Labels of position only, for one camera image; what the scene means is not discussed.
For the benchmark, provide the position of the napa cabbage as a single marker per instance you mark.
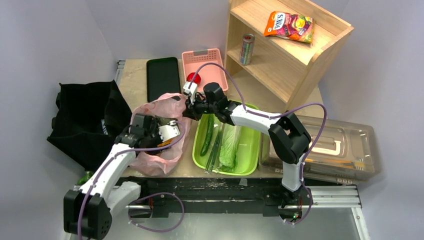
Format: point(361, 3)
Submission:
point(229, 148)

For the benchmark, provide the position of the green netted melon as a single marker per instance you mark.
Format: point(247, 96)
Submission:
point(162, 121)

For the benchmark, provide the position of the wooden shelf unit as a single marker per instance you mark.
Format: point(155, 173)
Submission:
point(291, 70)

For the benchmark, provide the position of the orange snack packet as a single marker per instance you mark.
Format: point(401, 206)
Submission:
point(290, 26)

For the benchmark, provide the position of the pink plastic grocery bag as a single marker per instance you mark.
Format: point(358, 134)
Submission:
point(170, 106)

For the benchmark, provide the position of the black rectangular tray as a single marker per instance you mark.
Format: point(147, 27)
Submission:
point(162, 76)

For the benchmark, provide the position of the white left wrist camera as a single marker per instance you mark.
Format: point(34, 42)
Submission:
point(169, 131)

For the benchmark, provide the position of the clear plastic toolbox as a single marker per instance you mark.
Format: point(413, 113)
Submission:
point(345, 153)

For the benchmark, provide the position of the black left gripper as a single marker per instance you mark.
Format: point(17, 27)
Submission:
point(154, 127)

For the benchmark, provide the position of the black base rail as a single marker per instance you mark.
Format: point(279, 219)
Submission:
point(228, 196)

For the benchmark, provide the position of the red tomato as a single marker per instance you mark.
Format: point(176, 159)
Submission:
point(194, 77)

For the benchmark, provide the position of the silver drink can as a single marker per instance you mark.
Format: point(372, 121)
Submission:
point(246, 51)

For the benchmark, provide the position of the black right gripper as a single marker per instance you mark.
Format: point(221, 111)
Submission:
point(192, 110)

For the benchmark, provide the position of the green bottle under table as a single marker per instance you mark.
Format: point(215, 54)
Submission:
point(85, 178)

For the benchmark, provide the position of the green plastic tray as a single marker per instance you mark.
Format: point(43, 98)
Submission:
point(247, 154)

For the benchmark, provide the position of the black cloth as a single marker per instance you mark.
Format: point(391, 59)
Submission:
point(89, 118)

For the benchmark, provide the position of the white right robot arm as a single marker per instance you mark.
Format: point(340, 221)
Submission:
point(287, 134)

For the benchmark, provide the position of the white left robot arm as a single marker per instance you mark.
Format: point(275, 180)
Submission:
point(88, 212)

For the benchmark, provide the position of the green cucumber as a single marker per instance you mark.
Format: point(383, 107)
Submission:
point(208, 136)

